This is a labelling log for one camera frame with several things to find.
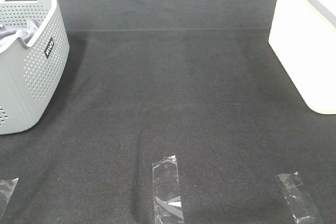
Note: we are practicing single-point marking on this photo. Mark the grey perforated laundry basket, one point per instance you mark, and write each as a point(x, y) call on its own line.
point(28, 78)

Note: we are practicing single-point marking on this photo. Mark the grey microfibre towel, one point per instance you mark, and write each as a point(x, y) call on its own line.
point(9, 34)

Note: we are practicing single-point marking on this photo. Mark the right clear tape strip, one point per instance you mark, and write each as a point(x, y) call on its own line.
point(298, 199)

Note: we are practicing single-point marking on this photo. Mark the black table cloth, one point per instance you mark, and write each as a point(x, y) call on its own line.
point(147, 79)

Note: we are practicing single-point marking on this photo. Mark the black basket brand label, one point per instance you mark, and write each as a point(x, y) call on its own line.
point(49, 47)

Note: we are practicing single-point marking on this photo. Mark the centre clear tape strip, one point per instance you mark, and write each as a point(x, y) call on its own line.
point(166, 191)

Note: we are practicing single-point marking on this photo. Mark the left clear tape strip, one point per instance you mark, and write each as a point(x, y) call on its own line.
point(7, 188)

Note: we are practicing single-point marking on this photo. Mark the clear tape strip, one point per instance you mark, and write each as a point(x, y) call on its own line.
point(166, 191)
point(7, 188)
point(298, 199)

